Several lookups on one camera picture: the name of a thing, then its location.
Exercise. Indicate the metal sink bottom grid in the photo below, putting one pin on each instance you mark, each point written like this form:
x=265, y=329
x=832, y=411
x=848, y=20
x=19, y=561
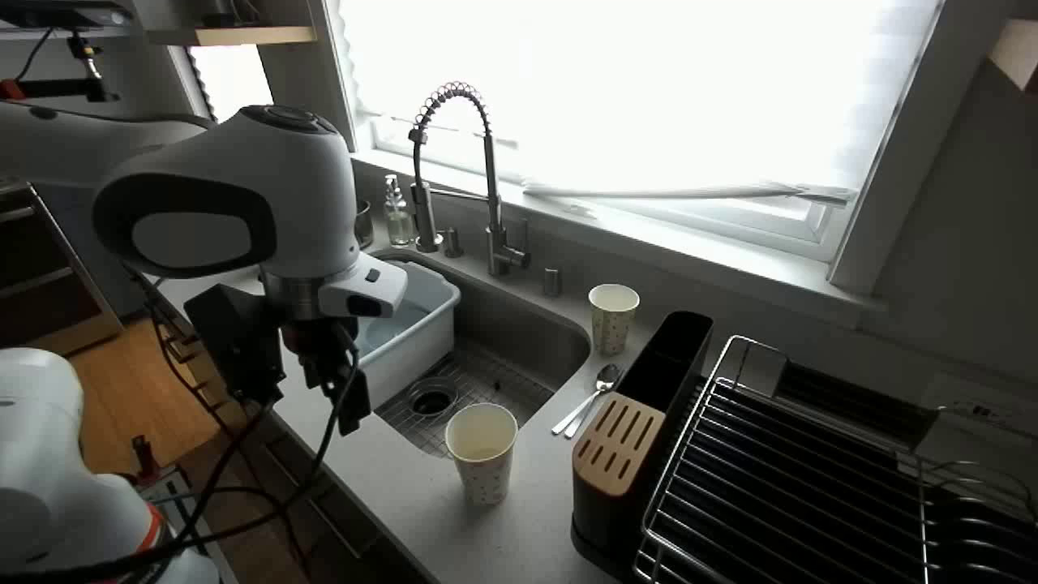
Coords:
x=489, y=385

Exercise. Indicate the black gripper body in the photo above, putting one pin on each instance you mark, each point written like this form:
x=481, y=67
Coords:
x=318, y=346

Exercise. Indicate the wooden shelf board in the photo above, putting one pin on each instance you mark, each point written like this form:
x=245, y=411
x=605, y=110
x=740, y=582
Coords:
x=253, y=35

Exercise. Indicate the white pleated window blind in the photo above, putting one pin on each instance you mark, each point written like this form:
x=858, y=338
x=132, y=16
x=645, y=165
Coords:
x=433, y=77
x=701, y=99

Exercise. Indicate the stainless steel sink basin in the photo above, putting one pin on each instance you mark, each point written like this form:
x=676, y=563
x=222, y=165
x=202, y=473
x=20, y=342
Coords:
x=522, y=329

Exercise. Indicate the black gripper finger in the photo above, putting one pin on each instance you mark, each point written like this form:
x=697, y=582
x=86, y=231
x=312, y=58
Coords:
x=355, y=403

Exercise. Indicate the patterned paper cup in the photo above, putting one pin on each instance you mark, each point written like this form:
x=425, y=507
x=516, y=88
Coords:
x=481, y=458
x=615, y=323

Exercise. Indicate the clear soap bottle with pump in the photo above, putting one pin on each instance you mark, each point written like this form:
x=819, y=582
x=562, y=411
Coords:
x=399, y=216

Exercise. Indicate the small chrome counter button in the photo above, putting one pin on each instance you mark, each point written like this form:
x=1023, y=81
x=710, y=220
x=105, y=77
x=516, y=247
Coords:
x=554, y=282

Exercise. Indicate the dark shelving unit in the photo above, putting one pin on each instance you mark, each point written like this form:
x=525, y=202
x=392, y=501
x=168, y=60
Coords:
x=43, y=271

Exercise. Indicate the chrome spring neck faucet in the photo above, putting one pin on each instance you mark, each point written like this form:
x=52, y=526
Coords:
x=490, y=173

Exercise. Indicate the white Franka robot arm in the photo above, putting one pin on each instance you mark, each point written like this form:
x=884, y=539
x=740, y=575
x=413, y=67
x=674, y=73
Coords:
x=271, y=183

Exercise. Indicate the white plastic wash tub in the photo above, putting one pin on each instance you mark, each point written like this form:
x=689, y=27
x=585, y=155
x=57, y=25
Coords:
x=417, y=325

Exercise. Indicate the black caddy with wooden top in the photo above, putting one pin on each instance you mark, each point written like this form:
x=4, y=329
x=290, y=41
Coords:
x=619, y=444

